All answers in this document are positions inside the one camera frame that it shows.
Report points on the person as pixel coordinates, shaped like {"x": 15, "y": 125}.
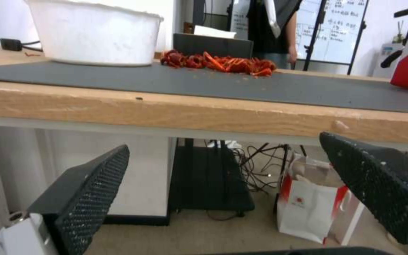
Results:
{"x": 273, "y": 29}

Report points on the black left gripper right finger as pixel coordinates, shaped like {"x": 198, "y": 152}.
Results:
{"x": 377, "y": 186}

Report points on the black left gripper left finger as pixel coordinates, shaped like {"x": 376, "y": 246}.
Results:
{"x": 83, "y": 196}

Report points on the black tissue box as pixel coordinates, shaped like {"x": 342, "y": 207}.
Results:
{"x": 213, "y": 45}

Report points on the wooden table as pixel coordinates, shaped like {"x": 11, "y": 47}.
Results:
{"x": 204, "y": 111}

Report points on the black cabinet under table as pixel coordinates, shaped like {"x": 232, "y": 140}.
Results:
{"x": 207, "y": 180}

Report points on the white and red paper bag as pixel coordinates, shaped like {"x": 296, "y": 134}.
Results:
{"x": 310, "y": 204}

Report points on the white plastic takeout container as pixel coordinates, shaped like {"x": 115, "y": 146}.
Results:
{"x": 96, "y": 32}

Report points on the whiteboard on stand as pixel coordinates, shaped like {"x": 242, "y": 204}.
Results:
{"x": 331, "y": 32}

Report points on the dark grey table mat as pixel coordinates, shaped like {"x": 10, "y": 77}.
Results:
{"x": 204, "y": 85}

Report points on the black power adapter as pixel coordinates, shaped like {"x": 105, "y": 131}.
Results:
{"x": 11, "y": 44}

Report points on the red crayfish pile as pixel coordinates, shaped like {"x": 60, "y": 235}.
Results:
{"x": 221, "y": 62}

